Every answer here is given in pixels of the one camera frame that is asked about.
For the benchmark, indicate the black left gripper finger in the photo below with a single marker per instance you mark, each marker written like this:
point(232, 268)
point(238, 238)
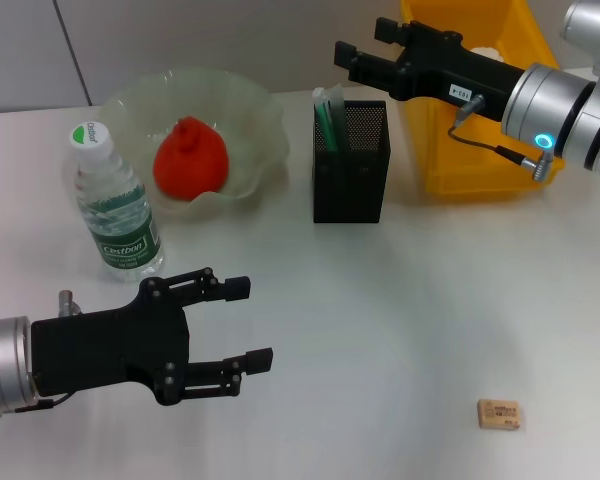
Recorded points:
point(207, 374)
point(200, 288)

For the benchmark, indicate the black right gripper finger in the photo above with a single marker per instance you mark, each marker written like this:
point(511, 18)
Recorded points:
point(370, 67)
point(392, 31)

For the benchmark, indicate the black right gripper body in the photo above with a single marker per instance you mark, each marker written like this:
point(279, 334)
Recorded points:
point(440, 70)

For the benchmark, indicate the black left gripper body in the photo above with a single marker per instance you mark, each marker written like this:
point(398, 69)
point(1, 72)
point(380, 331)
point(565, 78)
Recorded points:
point(105, 345)

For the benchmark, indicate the white paper ball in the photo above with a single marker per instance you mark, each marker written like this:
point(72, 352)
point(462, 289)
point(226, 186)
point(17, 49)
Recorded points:
point(487, 51)

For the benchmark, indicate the grey marker pen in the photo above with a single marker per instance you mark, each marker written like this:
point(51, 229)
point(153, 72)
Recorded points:
point(340, 115)

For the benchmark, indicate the green utility knife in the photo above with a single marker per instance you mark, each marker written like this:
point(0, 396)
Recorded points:
point(326, 125)

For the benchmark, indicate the clear green-label water bottle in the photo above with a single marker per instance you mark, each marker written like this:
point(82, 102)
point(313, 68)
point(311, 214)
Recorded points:
point(122, 225)

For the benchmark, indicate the red-orange toy orange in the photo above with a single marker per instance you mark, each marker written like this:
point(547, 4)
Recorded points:
point(190, 160)

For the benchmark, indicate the beige eraser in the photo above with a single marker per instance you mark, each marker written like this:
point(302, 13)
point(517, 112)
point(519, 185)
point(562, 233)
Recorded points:
point(500, 414)

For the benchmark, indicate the black mesh pen holder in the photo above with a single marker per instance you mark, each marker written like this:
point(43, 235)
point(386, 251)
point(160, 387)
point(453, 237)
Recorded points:
point(350, 185)

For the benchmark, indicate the pale green glass fruit bowl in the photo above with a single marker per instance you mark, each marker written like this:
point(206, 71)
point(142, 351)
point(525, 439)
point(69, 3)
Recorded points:
point(250, 130)

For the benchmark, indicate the yellow plastic bin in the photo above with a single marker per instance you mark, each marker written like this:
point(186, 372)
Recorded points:
point(480, 160)

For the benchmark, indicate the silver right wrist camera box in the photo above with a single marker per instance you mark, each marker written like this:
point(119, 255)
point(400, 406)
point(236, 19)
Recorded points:
point(595, 30)

